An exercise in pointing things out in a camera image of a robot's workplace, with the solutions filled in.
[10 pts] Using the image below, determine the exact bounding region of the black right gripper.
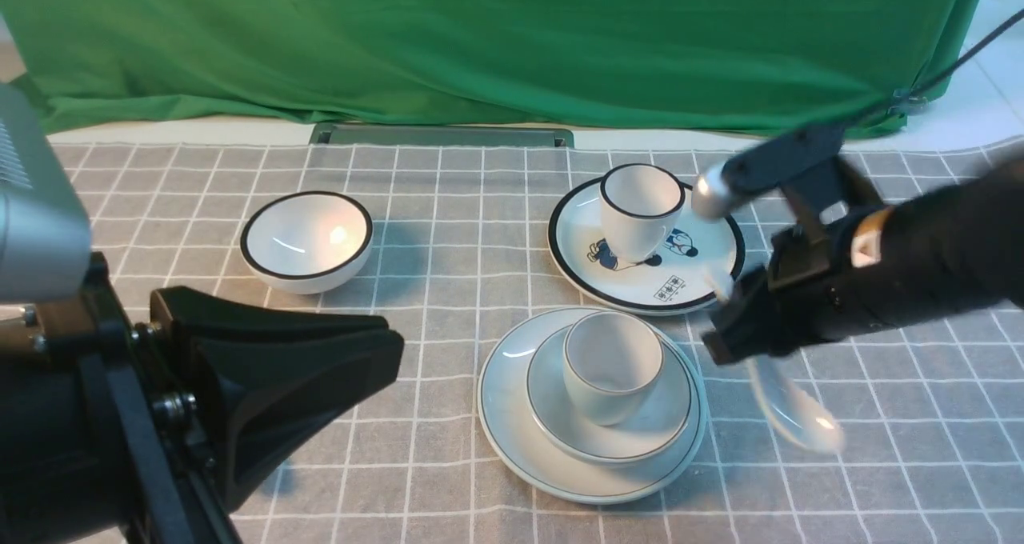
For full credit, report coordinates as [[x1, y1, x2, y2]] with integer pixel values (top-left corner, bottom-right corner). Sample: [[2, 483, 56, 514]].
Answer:
[[701, 155, 884, 366]]

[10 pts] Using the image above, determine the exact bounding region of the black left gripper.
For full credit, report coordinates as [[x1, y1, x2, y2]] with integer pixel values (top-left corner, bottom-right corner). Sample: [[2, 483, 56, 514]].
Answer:
[[2, 252, 406, 543]]

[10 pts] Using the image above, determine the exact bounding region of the light blue ceramic spoon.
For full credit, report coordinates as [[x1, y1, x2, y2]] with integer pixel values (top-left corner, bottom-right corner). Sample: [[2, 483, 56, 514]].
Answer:
[[745, 357, 846, 455]]

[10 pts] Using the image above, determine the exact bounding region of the small light blue plate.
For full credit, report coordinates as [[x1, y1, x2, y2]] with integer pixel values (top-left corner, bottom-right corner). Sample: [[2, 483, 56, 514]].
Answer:
[[526, 326, 698, 466]]

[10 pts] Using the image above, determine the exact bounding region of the light blue ceramic cup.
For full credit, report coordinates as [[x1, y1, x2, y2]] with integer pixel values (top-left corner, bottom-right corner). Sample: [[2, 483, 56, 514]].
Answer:
[[562, 311, 665, 426]]

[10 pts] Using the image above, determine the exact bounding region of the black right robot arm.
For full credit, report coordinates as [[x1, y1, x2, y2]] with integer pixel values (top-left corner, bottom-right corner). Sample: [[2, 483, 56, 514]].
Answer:
[[702, 155, 1022, 366]]

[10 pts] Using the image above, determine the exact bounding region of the white plate black rim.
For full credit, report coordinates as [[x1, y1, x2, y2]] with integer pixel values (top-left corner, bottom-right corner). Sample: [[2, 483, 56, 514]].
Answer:
[[547, 178, 746, 317]]

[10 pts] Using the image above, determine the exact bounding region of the white bowl black rim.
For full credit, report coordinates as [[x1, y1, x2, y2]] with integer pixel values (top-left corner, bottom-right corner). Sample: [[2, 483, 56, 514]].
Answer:
[[240, 190, 374, 295]]

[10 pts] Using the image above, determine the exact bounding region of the white cup black rim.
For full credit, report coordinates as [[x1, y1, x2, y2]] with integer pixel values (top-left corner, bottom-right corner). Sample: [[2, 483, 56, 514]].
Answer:
[[599, 162, 686, 264]]

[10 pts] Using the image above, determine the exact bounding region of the grey checked tablecloth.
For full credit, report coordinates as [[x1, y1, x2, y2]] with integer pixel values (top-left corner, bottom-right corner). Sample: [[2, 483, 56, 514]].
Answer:
[[55, 144, 1023, 543]]

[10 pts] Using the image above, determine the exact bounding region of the large light blue plate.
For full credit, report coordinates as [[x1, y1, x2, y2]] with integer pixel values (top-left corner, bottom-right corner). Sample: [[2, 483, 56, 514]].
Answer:
[[477, 307, 710, 506]]

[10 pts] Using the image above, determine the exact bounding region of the green backdrop cloth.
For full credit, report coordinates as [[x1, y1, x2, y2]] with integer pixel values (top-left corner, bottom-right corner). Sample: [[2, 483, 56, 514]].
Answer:
[[2, 0, 979, 134]]

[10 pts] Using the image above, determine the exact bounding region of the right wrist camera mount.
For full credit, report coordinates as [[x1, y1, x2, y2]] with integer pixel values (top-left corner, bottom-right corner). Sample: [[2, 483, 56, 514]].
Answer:
[[691, 122, 846, 221]]

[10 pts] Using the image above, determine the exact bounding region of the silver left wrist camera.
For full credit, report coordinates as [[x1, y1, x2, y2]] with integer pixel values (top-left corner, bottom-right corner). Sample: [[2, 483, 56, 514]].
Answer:
[[1, 84, 92, 305]]

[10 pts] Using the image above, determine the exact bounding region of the black cable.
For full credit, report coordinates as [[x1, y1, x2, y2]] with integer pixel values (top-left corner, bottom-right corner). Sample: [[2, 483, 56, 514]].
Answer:
[[848, 8, 1024, 125]]

